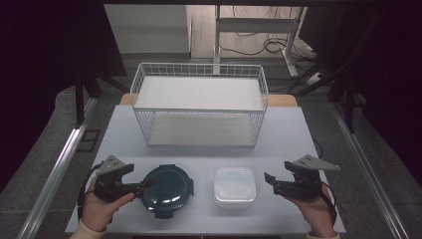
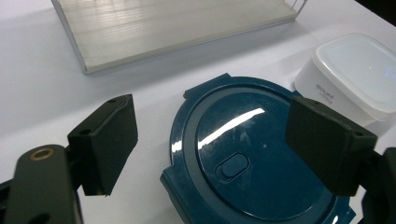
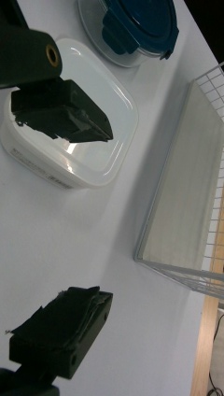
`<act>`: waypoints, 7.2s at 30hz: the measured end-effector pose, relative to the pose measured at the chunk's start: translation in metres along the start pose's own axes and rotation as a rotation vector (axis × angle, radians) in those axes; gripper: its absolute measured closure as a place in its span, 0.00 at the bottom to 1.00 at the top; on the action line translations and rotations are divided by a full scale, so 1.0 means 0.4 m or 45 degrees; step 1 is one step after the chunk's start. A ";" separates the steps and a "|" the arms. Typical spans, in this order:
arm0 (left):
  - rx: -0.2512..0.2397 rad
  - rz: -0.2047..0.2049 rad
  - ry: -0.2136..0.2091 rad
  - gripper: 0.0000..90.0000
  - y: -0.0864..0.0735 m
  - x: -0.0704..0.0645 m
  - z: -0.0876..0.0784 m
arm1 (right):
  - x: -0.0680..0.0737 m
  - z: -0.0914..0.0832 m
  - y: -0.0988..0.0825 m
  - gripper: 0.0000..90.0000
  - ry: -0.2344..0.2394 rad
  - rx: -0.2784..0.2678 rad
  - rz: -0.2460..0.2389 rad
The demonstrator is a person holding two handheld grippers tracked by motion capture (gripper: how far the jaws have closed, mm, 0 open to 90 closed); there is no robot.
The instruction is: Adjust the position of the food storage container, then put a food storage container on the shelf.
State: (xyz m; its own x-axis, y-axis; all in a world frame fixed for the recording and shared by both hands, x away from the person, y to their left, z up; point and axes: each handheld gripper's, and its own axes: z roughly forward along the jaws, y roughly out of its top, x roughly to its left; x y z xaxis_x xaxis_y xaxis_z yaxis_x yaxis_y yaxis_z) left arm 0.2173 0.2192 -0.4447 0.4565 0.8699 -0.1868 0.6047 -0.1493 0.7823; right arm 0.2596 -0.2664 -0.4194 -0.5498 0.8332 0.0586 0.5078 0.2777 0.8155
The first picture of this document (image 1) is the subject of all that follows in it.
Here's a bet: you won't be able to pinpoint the round dark blue lidded container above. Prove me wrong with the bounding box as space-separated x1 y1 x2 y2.
138 163 195 220

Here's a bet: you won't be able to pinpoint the white wire two-tier rack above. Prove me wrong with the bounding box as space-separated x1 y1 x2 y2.
129 62 270 149

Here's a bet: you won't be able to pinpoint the black floor bracket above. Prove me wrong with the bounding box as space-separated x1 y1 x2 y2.
76 127 102 154

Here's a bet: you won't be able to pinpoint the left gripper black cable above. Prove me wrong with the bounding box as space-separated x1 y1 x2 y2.
77 161 105 221

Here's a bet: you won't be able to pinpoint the wooden board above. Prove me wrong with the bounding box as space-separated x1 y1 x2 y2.
118 93 299 109

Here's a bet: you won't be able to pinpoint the white panel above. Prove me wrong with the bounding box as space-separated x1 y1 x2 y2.
103 3 194 55

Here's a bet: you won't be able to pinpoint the white power strip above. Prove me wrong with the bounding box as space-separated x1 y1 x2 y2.
304 71 324 87

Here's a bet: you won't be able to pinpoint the aluminium rail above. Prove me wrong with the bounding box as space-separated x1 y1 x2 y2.
16 97 100 239
330 101 410 239

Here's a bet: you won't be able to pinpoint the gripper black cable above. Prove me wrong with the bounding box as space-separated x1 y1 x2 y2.
317 180 338 227
77 161 105 221

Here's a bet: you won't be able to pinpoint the white metal desk frame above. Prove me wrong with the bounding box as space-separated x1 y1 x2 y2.
213 4 309 79

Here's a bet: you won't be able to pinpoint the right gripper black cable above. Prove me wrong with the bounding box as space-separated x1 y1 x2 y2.
317 180 338 227

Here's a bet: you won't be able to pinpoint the black floor cables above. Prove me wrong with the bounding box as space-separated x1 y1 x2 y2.
218 4 320 64

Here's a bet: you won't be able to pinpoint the square white lidded container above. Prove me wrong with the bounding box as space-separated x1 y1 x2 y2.
213 166 257 210

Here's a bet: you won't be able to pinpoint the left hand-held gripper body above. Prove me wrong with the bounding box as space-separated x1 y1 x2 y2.
94 154 137 204

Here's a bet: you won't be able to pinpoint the black stand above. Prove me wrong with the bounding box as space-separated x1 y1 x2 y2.
74 71 131 129
288 13 383 134

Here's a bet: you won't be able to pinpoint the person's right hand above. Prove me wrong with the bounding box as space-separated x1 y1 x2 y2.
286 185 337 239

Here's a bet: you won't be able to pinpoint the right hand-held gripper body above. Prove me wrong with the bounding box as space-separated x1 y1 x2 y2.
273 154 341 201

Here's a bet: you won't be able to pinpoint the person's left hand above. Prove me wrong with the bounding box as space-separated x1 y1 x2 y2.
81 177 136 233

